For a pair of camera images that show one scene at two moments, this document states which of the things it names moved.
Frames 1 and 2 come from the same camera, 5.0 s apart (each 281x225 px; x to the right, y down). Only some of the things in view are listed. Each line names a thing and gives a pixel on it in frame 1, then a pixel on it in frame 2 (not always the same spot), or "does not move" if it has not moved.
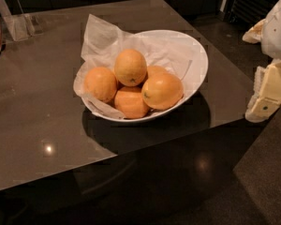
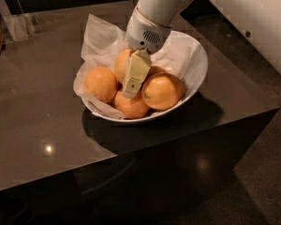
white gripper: [277, 32] to [144, 32]
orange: [101, 83] does not move
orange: [162, 91] does not move
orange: [129, 101] does not move
